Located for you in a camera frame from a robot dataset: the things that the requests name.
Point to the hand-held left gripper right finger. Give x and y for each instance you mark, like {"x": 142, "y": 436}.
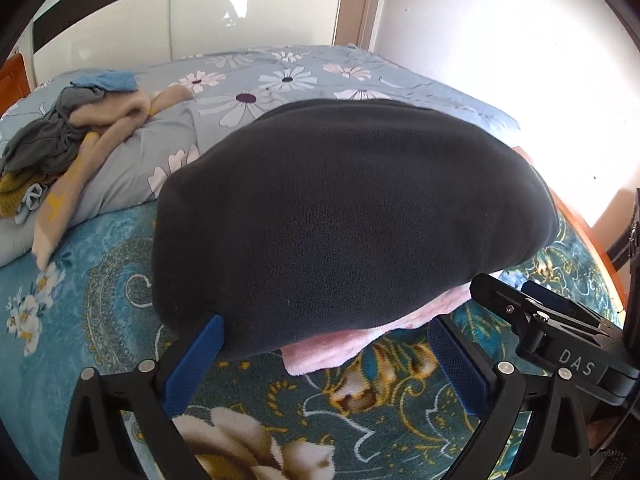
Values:
{"x": 455, "y": 365}

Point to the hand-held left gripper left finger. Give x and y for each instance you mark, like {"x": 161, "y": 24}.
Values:
{"x": 195, "y": 365}

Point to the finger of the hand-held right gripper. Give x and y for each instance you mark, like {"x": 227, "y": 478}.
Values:
{"x": 500, "y": 295}
{"x": 550, "y": 294}

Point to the pink fleece garment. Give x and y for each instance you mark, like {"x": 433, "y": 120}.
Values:
{"x": 340, "y": 350}

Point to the black fleece jacket white stripes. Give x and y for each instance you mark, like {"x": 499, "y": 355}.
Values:
{"x": 350, "y": 210}

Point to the teal floral blanket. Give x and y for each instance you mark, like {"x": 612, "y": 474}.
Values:
{"x": 100, "y": 285}

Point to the pale blue garment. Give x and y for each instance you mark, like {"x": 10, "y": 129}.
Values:
{"x": 32, "y": 202}

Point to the mustard knit sweater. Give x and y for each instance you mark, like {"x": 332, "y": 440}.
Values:
{"x": 12, "y": 195}

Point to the blue shirt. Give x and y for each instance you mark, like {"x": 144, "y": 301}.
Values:
{"x": 112, "y": 81}

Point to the grey floral pillow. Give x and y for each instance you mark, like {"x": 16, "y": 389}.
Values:
{"x": 300, "y": 75}

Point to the glossy white black wardrobe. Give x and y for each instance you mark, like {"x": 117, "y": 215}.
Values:
{"x": 125, "y": 20}

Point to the white door frame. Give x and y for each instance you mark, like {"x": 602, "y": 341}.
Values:
{"x": 370, "y": 5}

